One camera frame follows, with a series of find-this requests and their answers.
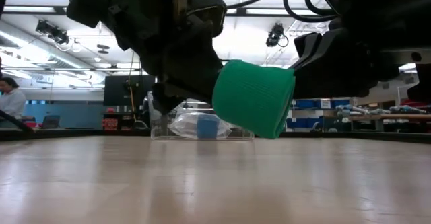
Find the clear bag with blue label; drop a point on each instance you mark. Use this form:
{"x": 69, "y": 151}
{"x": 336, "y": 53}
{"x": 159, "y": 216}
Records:
{"x": 207, "y": 126}

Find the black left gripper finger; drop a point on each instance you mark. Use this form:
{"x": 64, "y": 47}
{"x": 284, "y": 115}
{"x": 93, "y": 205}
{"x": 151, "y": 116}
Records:
{"x": 188, "y": 79}

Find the clear plastic bin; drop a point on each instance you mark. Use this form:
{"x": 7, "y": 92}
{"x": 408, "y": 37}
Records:
{"x": 158, "y": 131}

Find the person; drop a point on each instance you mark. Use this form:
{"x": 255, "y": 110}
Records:
{"x": 13, "y": 103}

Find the black ceiling-mounted camera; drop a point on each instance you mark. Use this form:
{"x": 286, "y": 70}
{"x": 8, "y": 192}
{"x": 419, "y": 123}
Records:
{"x": 274, "y": 37}
{"x": 52, "y": 32}

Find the teal elastic bandage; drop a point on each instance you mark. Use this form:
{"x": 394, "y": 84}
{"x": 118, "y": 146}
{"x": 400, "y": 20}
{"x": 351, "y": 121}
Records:
{"x": 252, "y": 99}

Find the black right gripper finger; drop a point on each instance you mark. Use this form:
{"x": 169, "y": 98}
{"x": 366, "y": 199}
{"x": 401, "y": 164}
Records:
{"x": 308, "y": 44}
{"x": 316, "y": 79}

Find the black monitor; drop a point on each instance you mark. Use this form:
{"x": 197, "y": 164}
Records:
{"x": 118, "y": 91}

